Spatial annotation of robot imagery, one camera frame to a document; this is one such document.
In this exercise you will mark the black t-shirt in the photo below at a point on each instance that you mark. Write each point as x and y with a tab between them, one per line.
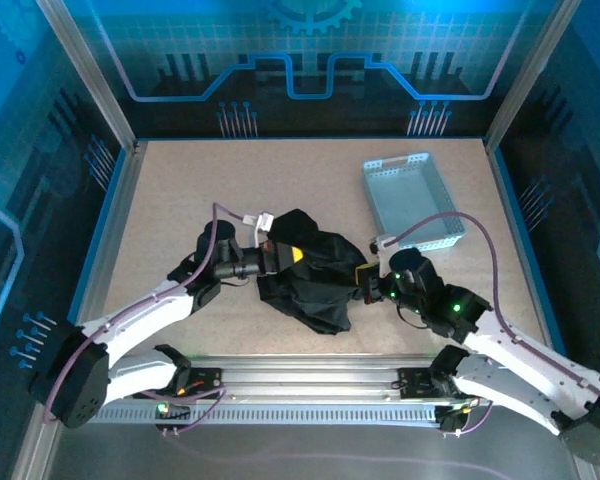
320	280

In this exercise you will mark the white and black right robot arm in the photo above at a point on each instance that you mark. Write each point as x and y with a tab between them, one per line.
530	360

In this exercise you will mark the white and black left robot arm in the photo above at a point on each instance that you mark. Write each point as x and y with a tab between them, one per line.
135	325

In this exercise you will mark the grey perforated plastic basket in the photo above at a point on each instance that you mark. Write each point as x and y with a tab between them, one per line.
405	195

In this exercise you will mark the grey sheet metal panel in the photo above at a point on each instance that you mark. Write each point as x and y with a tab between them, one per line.
305	450

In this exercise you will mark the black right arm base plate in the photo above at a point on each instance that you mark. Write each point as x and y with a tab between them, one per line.
415	382

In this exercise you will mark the aluminium table side rail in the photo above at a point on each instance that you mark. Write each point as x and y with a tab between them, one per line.
106	240

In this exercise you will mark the aluminium front rail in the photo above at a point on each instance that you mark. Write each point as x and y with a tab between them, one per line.
305	375

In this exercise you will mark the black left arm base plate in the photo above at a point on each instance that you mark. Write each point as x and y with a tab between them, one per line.
207	382

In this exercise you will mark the aluminium frame post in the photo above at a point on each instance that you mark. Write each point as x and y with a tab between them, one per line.
531	75
91	75

